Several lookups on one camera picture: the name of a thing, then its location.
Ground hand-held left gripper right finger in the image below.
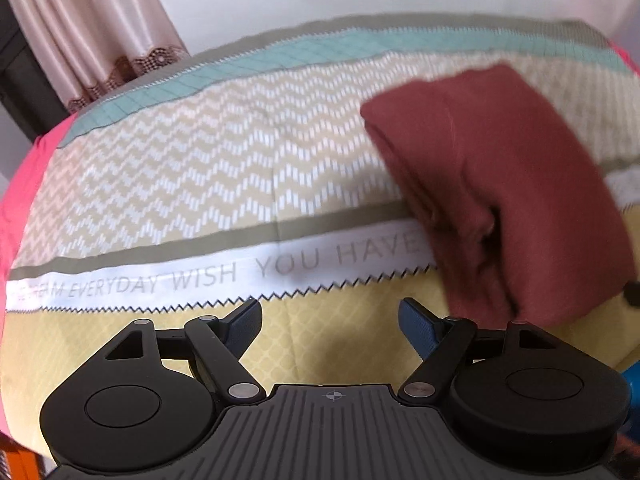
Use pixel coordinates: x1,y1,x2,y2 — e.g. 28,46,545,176
397,297,562,404

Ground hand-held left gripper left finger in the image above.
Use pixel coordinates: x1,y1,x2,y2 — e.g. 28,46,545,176
102,298,266,404

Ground dark red sweater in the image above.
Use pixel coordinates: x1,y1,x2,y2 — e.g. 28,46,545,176
360,62,640,332

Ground blue object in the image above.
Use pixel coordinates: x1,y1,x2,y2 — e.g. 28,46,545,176
621,366,640,402

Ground patterned striped blanket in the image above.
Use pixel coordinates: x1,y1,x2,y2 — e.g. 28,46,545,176
4,17,640,463

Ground pink bed sheet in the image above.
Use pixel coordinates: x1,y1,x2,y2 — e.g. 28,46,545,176
0,44,640,438

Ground pink embroidered curtain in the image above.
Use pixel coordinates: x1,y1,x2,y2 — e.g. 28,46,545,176
5,0,191,114

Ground dark window frame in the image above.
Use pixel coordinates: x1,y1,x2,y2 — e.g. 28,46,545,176
0,0,71,145

